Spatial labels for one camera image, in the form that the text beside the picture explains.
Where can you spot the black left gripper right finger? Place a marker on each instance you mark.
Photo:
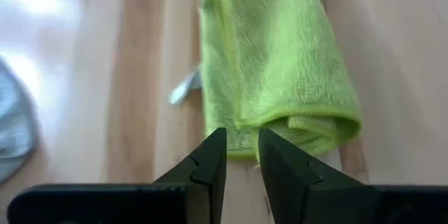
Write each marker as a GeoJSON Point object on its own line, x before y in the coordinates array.
{"type": "Point", "coordinates": [315, 199]}

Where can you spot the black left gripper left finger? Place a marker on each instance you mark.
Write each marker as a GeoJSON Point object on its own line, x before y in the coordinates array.
{"type": "Point", "coordinates": [175, 199]}

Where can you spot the lime green microfiber towel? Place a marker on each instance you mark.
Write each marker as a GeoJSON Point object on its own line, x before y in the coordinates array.
{"type": "Point", "coordinates": [273, 59]}

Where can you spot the light grey microfiber towel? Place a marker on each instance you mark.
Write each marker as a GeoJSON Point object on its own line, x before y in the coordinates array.
{"type": "Point", "coordinates": [14, 129]}

